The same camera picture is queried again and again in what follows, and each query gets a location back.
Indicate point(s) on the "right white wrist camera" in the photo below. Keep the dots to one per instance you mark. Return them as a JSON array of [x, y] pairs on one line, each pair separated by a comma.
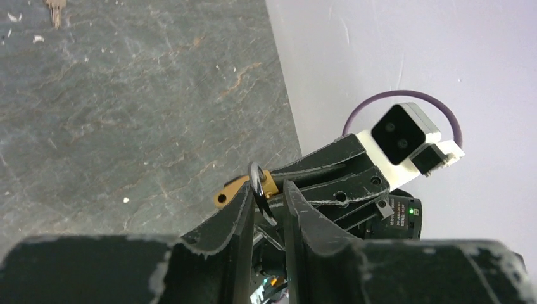
[[405, 144]]

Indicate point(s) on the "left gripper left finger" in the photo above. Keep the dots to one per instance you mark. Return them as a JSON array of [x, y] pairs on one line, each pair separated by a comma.
[[209, 264]]

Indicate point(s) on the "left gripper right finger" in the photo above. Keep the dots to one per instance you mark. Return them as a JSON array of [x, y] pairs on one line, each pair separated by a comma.
[[326, 264]]

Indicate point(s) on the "small key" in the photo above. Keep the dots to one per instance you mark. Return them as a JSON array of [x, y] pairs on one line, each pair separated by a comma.
[[55, 7]]

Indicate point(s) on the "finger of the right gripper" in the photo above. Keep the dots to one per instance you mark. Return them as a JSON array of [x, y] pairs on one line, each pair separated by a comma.
[[349, 213], [343, 167]]

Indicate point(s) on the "brass padlock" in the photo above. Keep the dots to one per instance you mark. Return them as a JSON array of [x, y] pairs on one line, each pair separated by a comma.
[[258, 183]]

